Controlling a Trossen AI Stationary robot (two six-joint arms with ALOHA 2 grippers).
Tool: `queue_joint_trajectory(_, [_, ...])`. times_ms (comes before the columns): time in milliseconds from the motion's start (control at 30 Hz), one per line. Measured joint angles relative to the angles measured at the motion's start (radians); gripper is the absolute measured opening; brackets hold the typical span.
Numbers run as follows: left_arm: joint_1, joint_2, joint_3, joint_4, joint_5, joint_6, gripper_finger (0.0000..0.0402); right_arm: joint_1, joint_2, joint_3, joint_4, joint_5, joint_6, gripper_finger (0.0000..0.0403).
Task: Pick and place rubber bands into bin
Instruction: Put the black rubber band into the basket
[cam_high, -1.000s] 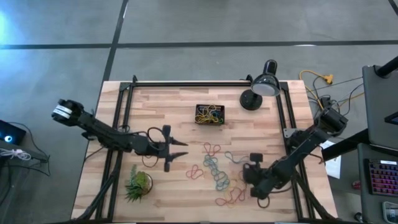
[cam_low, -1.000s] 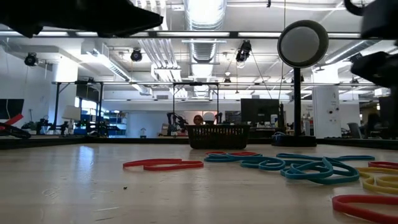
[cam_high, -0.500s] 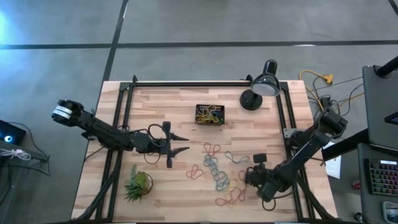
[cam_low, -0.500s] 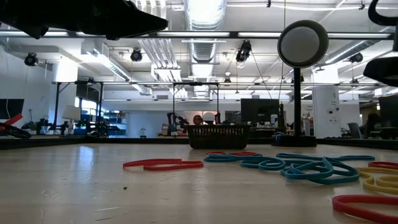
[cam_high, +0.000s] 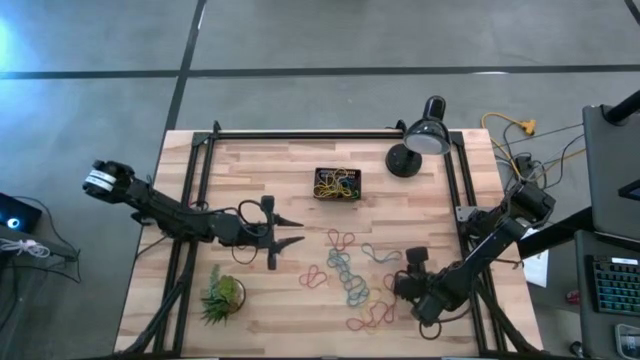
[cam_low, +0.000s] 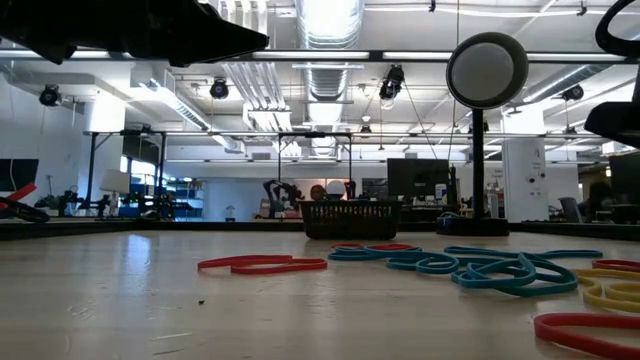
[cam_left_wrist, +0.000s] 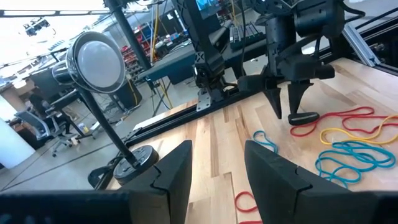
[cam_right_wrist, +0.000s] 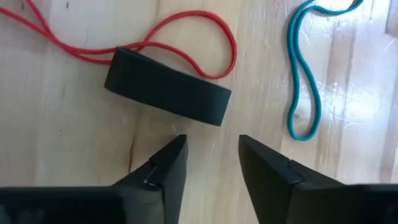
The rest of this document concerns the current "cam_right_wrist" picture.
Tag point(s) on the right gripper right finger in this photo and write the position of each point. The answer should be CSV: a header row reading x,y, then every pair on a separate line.
x,y
264,174

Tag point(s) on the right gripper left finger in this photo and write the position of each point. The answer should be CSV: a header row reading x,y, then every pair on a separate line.
x,y
171,168

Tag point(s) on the wide black rubber band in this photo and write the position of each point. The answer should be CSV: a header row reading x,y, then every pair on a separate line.
x,y
168,87

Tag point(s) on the blue rubber band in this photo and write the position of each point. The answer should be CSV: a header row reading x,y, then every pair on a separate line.
x,y
318,109

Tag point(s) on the red rubber band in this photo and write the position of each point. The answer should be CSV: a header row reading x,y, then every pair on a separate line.
x,y
235,54

